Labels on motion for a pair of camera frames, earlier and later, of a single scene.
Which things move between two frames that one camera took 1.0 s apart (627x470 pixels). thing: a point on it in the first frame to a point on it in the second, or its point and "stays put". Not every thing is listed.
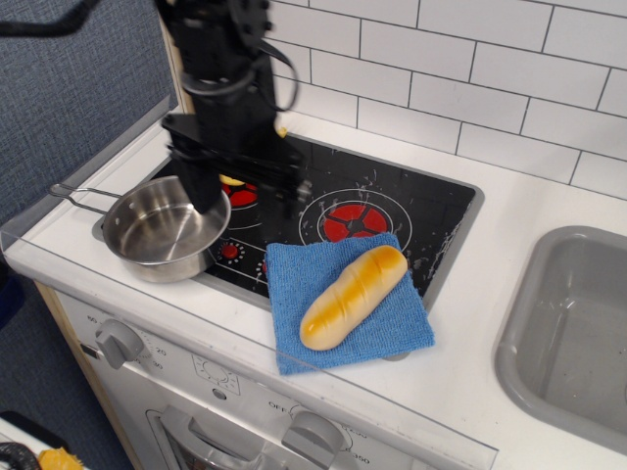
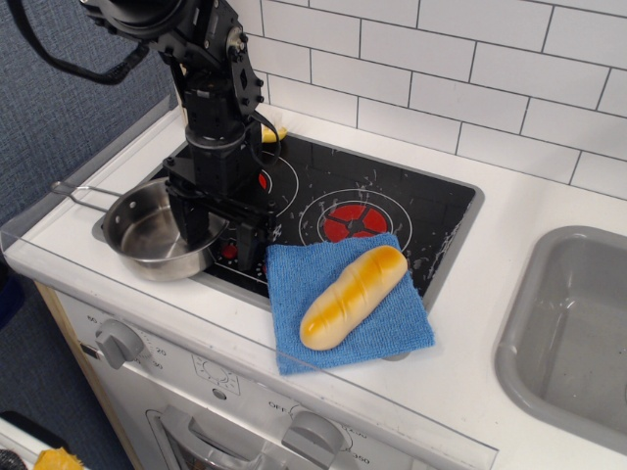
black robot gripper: x=236 y=133 to x=225 y=173
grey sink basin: x=562 y=346 stays put
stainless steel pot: x=156 y=231 stays put
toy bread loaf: x=350 y=295 stays put
